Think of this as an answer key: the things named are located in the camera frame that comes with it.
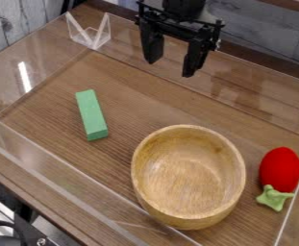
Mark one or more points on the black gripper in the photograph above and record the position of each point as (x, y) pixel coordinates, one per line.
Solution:
(189, 16)

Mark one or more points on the wooden bowl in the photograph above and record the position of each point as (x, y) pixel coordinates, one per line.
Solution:
(189, 176)

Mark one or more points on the red plush strawberry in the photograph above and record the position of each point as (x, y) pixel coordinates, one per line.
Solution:
(279, 175)

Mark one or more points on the black metal bracket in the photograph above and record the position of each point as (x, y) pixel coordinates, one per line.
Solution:
(34, 237)

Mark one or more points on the clear acrylic tray walls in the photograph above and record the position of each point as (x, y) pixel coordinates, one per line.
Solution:
(76, 180)

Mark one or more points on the green rectangular block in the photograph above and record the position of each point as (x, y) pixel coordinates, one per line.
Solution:
(94, 121)

